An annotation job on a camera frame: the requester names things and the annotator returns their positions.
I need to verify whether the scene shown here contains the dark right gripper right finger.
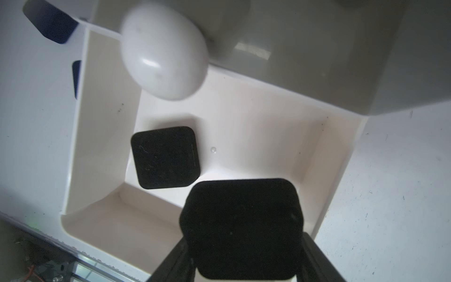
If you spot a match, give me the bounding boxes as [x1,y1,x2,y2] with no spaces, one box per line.
[299,232,345,282]

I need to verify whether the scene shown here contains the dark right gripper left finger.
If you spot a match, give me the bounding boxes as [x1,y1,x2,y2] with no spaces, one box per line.
[147,237,196,282]

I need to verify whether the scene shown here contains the black brooch box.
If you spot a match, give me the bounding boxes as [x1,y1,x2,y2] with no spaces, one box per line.
[130,126,201,190]
[179,179,304,280]

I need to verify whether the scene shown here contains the grey top drawer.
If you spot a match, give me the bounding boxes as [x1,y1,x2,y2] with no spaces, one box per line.
[92,1,451,115]

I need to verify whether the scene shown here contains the navy brooch box three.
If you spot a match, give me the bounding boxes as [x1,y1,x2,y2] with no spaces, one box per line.
[72,60,81,99]

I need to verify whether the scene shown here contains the navy brooch box two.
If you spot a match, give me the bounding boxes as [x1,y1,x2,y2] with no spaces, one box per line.
[22,0,79,45]

